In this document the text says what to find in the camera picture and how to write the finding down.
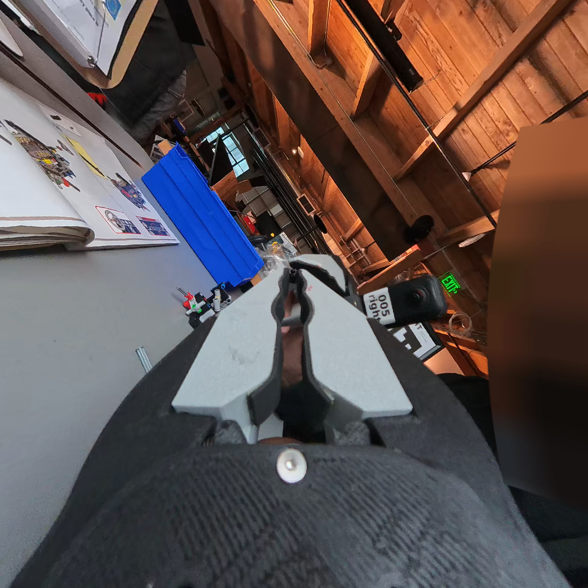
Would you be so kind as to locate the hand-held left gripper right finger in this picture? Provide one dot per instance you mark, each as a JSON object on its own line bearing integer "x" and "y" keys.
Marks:
{"x": 349, "y": 363}

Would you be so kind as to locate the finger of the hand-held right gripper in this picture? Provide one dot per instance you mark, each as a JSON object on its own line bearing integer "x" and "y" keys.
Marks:
{"x": 321, "y": 268}

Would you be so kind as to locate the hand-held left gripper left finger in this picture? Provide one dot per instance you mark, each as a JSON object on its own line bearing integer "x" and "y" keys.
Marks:
{"x": 229, "y": 358}

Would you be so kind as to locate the clear bag of lego parts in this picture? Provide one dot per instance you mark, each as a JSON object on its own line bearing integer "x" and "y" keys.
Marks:
{"x": 275, "y": 255}

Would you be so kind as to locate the small lego assembly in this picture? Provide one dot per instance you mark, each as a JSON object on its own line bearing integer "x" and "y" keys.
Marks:
{"x": 202, "y": 303}

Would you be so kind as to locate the open lego instruction booklet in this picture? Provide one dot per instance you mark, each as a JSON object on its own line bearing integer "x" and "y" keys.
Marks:
{"x": 55, "y": 183}

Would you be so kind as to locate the green exit sign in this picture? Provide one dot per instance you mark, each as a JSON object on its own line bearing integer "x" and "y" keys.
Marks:
{"x": 449, "y": 283}

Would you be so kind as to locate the white task sign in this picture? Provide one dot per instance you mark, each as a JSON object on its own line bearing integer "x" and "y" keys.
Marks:
{"x": 420, "y": 340}

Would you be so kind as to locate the black pole stand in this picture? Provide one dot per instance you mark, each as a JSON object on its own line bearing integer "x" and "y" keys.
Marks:
{"x": 320, "y": 225}

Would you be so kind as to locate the white air vent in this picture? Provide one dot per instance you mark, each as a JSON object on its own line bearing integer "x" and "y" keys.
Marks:
{"x": 306, "y": 203}

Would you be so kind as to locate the black round speaker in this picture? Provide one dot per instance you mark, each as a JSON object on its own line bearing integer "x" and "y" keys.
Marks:
{"x": 418, "y": 228}

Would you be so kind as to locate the grey metal rod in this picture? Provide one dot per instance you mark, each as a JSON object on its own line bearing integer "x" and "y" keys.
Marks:
{"x": 143, "y": 359}

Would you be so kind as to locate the person's black jacket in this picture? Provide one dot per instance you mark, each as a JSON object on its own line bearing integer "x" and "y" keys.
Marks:
{"x": 464, "y": 404}

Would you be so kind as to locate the blue plastic bin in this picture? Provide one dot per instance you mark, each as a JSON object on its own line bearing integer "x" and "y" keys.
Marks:
{"x": 202, "y": 216}

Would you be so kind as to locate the ceiling track spot lamp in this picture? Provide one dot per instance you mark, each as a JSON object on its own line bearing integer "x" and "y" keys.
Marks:
{"x": 467, "y": 175}

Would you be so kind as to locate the black projector screen housing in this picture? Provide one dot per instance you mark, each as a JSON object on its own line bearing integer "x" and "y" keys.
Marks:
{"x": 386, "y": 41}

